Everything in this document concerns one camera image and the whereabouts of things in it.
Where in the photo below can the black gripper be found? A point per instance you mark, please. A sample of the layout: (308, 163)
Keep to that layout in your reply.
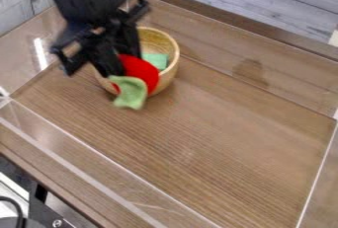
(101, 31)

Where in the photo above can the red plush strawberry toy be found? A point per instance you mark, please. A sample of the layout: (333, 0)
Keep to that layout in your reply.
(137, 83)

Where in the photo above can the wooden bowl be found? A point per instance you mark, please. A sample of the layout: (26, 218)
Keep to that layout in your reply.
(156, 41)

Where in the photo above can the green rectangular block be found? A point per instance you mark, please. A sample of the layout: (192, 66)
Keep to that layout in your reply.
(158, 59)

